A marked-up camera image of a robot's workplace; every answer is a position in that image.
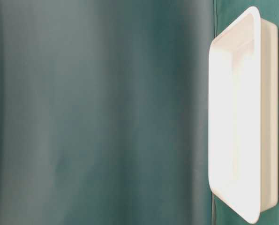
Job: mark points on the white plastic case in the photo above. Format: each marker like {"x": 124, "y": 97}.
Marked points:
{"x": 243, "y": 115}

